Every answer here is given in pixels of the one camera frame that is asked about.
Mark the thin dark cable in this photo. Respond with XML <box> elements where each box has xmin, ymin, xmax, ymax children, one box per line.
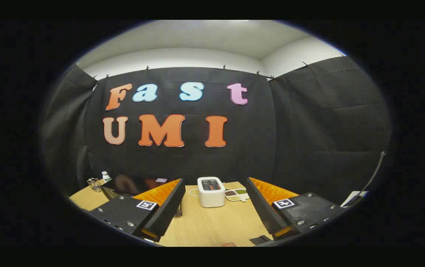
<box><xmin>348</xmin><ymin>150</ymin><xmax>387</xmax><ymax>206</ymax></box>

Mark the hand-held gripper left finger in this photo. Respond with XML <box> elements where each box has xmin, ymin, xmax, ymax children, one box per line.
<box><xmin>89</xmin><ymin>178</ymin><xmax>186</xmax><ymax>242</ymax></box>

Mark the white sheet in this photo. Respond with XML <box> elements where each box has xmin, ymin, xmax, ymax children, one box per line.
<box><xmin>340</xmin><ymin>191</ymin><xmax>369</xmax><ymax>207</ymax></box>

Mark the white divided snack dish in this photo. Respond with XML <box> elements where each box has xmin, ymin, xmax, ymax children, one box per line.
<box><xmin>225</xmin><ymin>188</ymin><xmax>251</xmax><ymax>202</ymax></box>

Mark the white pop-up toaster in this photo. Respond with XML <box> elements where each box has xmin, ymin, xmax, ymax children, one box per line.
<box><xmin>197</xmin><ymin>177</ymin><xmax>226</xmax><ymax>208</ymax></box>

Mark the black toaster oven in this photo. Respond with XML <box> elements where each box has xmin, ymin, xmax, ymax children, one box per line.
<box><xmin>101</xmin><ymin>174</ymin><xmax>182</xmax><ymax>216</ymax></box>

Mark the small black block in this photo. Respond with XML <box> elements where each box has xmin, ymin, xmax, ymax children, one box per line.
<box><xmin>249</xmin><ymin>235</ymin><xmax>272</xmax><ymax>245</ymax></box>

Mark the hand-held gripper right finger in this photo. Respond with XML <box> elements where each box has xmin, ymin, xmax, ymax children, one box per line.
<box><xmin>245</xmin><ymin>177</ymin><xmax>343</xmax><ymax>241</ymax></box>

